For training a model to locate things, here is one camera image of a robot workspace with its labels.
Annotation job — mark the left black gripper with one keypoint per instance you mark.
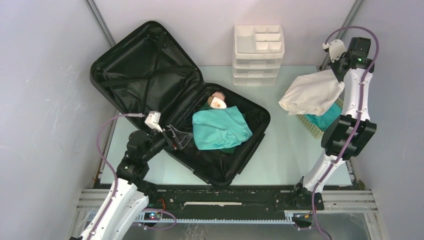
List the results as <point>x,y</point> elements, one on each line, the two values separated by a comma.
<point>181,138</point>

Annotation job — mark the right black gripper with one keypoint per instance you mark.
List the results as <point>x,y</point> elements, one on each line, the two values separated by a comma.
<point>334,65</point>

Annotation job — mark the white garment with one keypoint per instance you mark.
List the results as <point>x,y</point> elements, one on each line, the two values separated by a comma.
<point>312,94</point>

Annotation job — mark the turquoise t-shirt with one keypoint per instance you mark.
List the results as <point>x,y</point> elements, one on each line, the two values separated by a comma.
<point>220,129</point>

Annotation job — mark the turquoise shorts with striped waistband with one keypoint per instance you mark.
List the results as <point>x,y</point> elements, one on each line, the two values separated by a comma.
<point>323,122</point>

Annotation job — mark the black ribbed hard-shell suitcase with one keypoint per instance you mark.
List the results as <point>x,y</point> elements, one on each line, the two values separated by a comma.
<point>149,71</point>

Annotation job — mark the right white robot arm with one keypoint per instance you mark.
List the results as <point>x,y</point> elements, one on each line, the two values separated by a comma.
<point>349,133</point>

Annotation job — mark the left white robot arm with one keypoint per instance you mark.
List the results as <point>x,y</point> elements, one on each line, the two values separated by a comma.
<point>129,193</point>

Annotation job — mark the dark green folded garment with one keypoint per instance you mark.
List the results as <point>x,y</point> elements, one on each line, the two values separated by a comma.
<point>228,150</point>

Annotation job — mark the pink brown small box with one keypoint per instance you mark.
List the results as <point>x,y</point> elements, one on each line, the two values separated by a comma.
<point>219,95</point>

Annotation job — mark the pale yellow perforated basket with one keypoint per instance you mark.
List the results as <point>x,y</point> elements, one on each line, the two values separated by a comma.
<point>313,129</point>

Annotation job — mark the white plastic drawer organizer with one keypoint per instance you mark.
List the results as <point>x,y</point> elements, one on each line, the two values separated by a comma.
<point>258,52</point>

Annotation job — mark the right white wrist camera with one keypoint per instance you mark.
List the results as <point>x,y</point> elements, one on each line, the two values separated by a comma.
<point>335,48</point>

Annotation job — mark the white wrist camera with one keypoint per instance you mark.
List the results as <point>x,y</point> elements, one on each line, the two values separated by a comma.
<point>335,48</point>
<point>152,120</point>

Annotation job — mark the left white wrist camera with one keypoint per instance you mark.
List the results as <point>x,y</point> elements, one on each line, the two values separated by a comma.
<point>152,120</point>

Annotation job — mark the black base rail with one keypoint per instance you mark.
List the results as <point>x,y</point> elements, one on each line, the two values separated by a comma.
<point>235,202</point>

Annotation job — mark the grey slotted cable duct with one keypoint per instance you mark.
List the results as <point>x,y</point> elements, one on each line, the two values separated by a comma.
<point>143,219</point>

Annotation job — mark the aluminium frame rail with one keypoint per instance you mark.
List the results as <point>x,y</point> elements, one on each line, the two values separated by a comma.
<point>334,201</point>

